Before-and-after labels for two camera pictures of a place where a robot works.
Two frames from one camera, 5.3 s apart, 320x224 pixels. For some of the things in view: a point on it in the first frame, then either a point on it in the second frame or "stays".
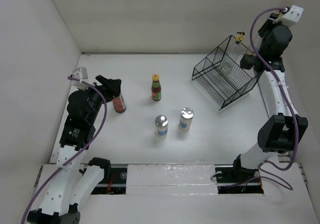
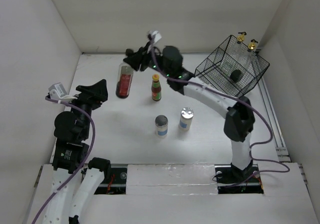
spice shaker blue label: (187, 114) stays
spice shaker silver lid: (161, 125) stays
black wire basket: (221, 76) stays
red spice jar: (119, 104) to (124, 80)
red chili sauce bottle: (156, 89) stays
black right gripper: (269, 24) to (141, 56)
